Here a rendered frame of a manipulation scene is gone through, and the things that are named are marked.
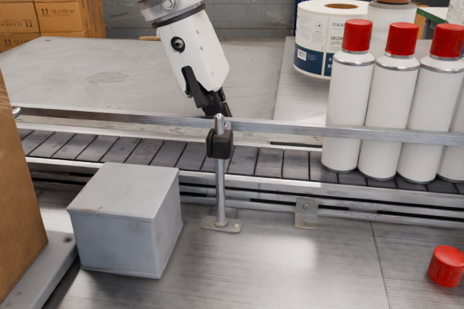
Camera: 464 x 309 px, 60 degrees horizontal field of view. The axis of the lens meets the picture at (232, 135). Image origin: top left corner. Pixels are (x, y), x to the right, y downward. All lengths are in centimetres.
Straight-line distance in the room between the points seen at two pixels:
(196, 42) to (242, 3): 444
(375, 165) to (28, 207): 43
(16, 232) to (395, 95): 46
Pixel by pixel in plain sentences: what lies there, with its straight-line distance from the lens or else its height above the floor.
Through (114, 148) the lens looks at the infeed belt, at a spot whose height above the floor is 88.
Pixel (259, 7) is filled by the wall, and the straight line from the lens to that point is 494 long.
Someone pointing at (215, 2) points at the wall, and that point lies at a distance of 494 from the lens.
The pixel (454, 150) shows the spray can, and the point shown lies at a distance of 60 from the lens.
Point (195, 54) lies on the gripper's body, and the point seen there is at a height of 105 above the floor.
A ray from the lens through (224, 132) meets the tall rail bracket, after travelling 48.
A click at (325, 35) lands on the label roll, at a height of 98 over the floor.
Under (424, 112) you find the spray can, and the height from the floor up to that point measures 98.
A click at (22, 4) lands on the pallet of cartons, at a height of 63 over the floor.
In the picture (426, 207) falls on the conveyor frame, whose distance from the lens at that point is 59.
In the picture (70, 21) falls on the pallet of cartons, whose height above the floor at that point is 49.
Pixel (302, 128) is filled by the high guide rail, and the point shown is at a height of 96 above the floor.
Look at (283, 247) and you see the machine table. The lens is 52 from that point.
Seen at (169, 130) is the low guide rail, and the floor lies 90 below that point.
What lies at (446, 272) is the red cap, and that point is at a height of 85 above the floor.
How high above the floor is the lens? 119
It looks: 27 degrees down
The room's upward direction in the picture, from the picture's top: straight up
